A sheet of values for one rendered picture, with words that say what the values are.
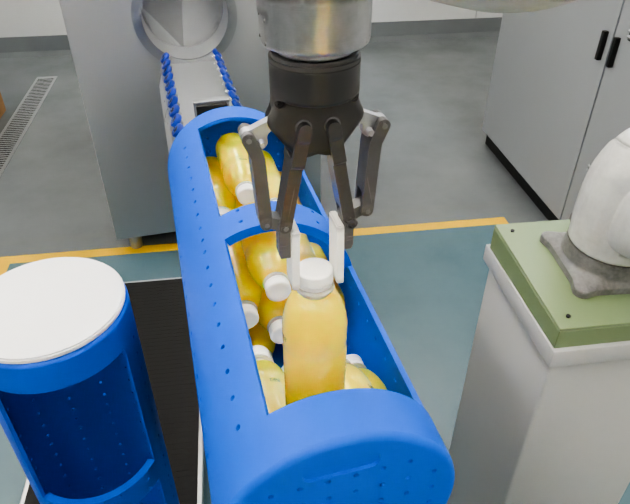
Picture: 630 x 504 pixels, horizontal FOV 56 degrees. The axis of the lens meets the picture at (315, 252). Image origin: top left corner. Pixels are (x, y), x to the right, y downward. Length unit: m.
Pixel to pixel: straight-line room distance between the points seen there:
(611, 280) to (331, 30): 0.84
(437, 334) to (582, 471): 1.19
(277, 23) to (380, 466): 0.46
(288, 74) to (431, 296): 2.29
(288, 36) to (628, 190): 0.74
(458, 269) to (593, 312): 1.80
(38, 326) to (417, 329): 1.74
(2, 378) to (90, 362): 0.14
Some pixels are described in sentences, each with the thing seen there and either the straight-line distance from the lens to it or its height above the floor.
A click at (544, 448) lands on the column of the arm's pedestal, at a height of 0.70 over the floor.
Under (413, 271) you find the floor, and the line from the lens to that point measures 2.84.
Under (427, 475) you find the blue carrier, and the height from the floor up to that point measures 1.14.
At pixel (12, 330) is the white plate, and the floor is 1.04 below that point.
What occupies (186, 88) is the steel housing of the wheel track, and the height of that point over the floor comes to 0.93.
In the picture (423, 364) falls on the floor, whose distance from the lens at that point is 2.41.
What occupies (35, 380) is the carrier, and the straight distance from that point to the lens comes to 1.10.
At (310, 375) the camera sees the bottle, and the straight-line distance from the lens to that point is 0.67.
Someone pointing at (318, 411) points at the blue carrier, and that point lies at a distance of 0.65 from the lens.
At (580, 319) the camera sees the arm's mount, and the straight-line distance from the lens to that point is 1.12.
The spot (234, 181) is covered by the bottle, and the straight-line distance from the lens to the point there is 1.15.
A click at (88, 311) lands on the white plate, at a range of 1.13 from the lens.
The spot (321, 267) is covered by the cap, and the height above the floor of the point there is 1.37.
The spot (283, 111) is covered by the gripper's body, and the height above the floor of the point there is 1.54.
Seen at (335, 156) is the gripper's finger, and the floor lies 1.50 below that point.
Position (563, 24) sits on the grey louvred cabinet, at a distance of 3.20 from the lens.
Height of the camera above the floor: 1.75
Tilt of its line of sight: 37 degrees down
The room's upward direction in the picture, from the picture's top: straight up
